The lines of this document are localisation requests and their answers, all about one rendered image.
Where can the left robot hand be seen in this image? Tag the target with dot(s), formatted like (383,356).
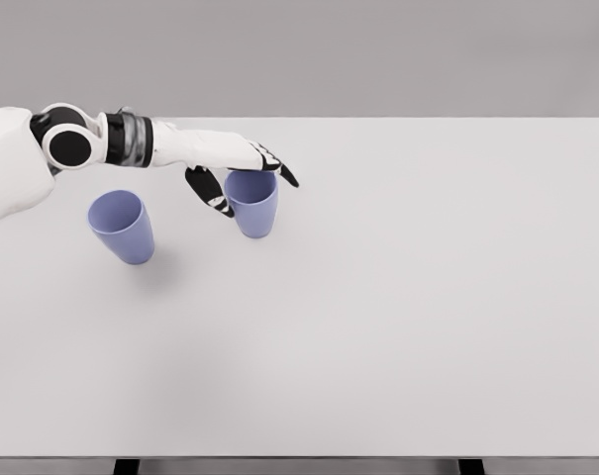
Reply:
(232,151)

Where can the lavender plastic cup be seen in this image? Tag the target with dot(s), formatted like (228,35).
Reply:
(123,227)
(253,208)

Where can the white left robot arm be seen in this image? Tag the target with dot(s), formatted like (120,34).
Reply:
(12,163)

